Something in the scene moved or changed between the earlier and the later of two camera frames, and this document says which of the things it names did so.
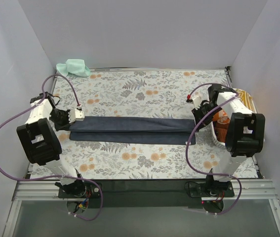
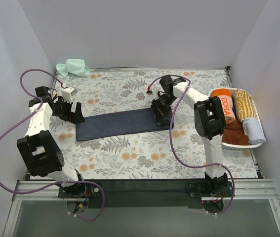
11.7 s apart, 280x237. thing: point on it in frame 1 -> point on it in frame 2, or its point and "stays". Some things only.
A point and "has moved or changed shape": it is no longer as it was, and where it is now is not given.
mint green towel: x=73 y=67 stays
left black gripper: x=65 y=122 -> x=68 y=111
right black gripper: x=199 y=116 -> x=159 y=110
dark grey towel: x=132 y=130 has moved or changed shape
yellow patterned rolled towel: x=245 y=97 stays
